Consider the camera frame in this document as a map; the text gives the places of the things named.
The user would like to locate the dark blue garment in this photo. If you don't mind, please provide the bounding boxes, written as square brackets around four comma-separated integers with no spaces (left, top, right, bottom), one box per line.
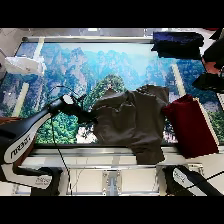
[150,31,205,61]

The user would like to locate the rust orange garment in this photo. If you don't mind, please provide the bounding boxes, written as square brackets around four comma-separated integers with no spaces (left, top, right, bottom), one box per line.
[202,59,222,76]

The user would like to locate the silver frame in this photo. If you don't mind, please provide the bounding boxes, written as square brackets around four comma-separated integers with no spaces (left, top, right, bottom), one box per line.
[13,35,224,197]

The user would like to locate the dark red garment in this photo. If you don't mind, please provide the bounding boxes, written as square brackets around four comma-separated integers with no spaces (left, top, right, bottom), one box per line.
[161,94,220,160]

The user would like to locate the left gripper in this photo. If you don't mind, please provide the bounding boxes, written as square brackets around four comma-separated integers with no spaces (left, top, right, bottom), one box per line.
[73,103,100,126]

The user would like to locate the black garment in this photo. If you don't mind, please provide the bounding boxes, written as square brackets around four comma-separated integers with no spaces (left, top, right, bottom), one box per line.
[191,71,224,95]
[201,28,224,70]

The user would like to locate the black cable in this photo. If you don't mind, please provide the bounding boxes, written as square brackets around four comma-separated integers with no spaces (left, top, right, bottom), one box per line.
[49,85,85,196]
[185,169,224,191]

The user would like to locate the grey-brown T-shirt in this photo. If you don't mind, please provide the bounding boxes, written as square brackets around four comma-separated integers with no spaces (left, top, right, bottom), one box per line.
[90,84,171,166]

